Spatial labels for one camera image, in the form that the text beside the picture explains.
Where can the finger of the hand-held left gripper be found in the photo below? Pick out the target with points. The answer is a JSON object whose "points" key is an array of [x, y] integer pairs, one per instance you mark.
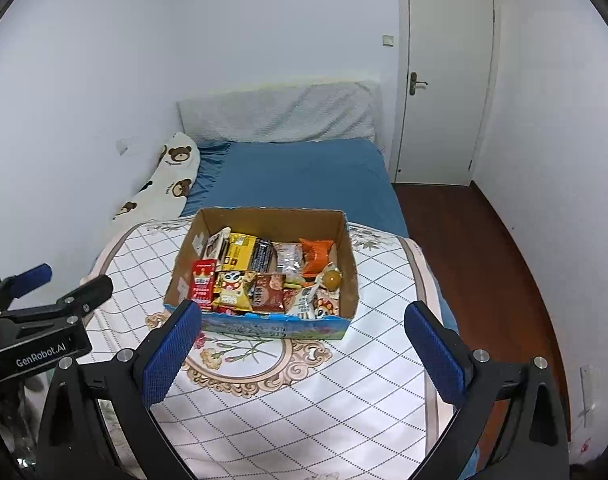
{"points": [[91, 290], [34, 275]]}

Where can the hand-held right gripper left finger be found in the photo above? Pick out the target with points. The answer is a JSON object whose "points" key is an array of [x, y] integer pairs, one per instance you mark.
{"points": [[171, 355]]}

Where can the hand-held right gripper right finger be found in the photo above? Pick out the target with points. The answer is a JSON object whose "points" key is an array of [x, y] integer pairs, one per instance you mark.
{"points": [[433, 355]]}

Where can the blue cardboard box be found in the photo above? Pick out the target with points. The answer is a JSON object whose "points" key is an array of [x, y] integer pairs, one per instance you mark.
{"points": [[264, 329]]}

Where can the small white snack packet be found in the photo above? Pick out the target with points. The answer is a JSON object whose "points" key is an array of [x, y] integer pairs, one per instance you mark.
{"points": [[216, 245]]}

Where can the orange-brown snack packet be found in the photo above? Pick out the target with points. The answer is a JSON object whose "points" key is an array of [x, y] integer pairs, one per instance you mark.
{"points": [[316, 252]]}

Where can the red snack box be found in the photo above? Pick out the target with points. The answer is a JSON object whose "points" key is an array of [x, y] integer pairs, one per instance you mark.
{"points": [[204, 285]]}

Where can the yellow panda snack packet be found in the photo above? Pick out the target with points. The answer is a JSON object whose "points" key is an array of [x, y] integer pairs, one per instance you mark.
{"points": [[234, 292]]}

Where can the white checked printed blanket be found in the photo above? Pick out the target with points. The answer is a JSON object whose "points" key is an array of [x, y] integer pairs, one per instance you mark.
{"points": [[334, 410]]}

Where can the brown snack packet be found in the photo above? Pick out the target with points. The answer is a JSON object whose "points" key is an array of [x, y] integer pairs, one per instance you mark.
{"points": [[269, 295]]}

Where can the orange panda snack packet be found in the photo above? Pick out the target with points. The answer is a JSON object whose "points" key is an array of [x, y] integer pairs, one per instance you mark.
{"points": [[326, 305]]}

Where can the yellow black snack packet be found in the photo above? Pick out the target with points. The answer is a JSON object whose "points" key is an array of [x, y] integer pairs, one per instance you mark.
{"points": [[244, 251]]}

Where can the amber jelly cup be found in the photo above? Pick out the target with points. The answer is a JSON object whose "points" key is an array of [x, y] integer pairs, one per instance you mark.
{"points": [[330, 278]]}

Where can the bear print pillow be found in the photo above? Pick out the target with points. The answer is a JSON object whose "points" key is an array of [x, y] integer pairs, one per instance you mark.
{"points": [[169, 180]]}

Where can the white printed snack packet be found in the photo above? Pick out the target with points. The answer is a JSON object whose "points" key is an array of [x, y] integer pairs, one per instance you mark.
{"points": [[301, 301]]}

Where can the blue bed sheet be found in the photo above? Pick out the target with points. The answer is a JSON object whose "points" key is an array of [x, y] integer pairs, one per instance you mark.
{"points": [[309, 175]]}

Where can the grey headboard cushion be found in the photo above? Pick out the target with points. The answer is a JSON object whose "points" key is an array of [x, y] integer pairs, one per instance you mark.
{"points": [[284, 110]]}

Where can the white door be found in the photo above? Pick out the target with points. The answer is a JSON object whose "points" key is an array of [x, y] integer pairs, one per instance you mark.
{"points": [[443, 35]]}

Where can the white light switch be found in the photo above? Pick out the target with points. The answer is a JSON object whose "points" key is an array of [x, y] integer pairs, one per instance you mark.
{"points": [[387, 40]]}

